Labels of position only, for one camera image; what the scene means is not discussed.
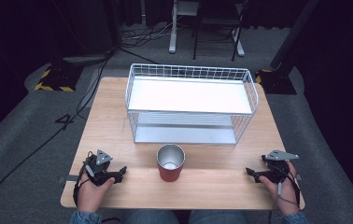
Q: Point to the black slanted stand pole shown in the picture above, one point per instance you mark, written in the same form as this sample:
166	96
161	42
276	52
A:
293	34

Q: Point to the person's left hand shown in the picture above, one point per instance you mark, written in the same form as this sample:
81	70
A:
90	194

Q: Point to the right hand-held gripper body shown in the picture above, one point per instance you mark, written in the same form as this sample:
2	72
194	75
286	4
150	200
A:
276	168

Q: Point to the grey tape strip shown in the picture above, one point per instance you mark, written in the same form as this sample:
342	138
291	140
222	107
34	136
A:
70	178

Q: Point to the black base with striped tape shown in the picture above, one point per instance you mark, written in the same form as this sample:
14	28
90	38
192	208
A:
58	79
275	82

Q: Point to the person's right hand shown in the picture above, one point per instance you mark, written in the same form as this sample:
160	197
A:
285	193

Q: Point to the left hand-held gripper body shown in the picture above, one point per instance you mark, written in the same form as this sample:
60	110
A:
98	168

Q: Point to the red cup with steel inside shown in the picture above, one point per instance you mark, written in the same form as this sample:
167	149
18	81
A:
169	177

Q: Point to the black metal chair frame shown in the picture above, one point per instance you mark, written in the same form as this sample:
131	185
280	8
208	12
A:
216	21

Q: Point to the white desk leg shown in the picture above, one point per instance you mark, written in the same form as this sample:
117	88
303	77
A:
239	45
174	31

